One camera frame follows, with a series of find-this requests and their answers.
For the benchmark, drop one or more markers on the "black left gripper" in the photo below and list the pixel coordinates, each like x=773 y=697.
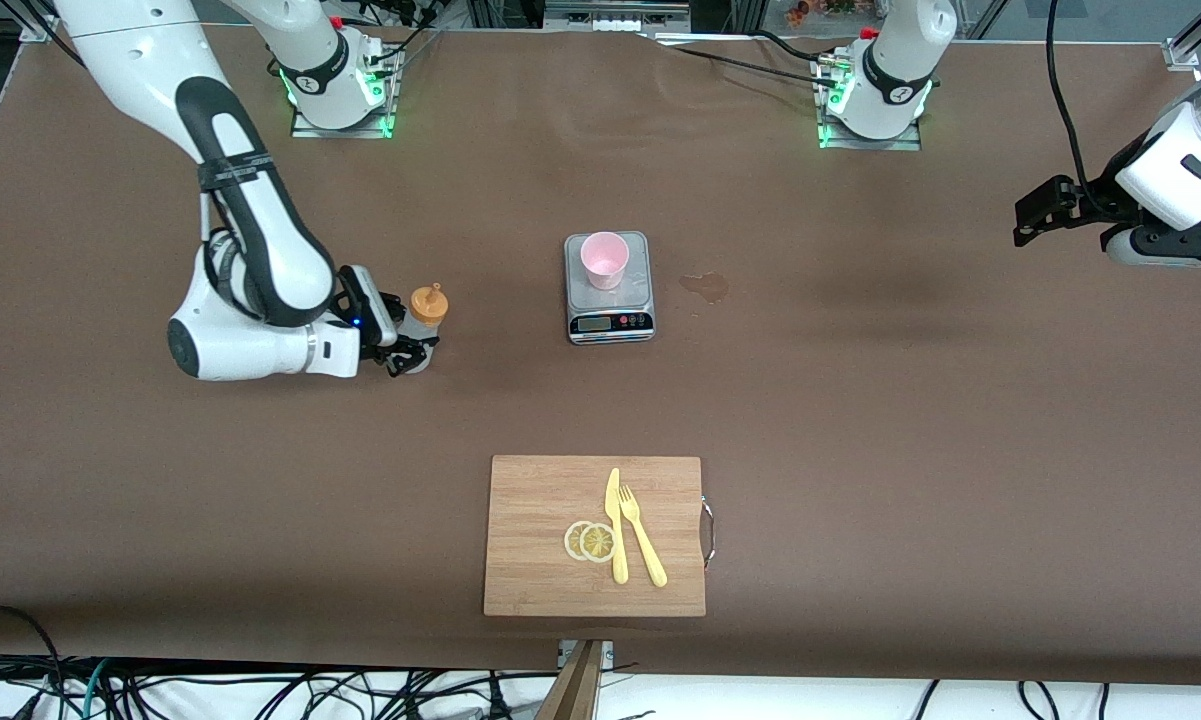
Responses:
x=1102 y=203

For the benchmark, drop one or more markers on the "wooden post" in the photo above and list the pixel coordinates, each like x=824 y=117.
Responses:
x=575 y=695

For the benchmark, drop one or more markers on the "small metal bracket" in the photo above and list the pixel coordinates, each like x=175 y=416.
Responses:
x=607 y=655

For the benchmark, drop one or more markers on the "wooden cutting board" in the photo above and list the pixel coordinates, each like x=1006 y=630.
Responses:
x=530 y=580

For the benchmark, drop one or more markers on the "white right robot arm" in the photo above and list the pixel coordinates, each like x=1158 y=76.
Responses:
x=305 y=35

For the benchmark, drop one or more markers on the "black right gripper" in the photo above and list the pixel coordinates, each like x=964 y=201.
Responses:
x=388 y=351

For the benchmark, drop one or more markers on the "lemon slice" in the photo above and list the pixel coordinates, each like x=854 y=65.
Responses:
x=571 y=540
x=597 y=542

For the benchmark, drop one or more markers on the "pink plastic cup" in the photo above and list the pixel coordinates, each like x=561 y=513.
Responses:
x=605 y=262

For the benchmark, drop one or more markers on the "clear squeeze bottle orange cap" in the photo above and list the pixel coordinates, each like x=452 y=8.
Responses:
x=428 y=305

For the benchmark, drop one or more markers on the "white power strip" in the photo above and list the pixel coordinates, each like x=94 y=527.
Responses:
x=615 y=18

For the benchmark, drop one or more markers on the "yellow plastic knife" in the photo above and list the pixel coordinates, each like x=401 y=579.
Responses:
x=619 y=550

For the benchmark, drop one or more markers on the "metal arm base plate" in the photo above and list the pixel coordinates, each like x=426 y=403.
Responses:
x=870 y=144
x=340 y=132

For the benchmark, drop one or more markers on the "brown table cover sheet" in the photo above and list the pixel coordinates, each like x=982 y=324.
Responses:
x=260 y=500

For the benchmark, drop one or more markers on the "silver digital kitchen scale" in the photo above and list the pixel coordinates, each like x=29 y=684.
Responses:
x=632 y=300

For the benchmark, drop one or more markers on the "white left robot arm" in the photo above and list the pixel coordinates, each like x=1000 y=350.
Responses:
x=895 y=60

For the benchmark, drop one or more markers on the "yellow plastic fork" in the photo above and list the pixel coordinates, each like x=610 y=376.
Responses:
x=652 y=560

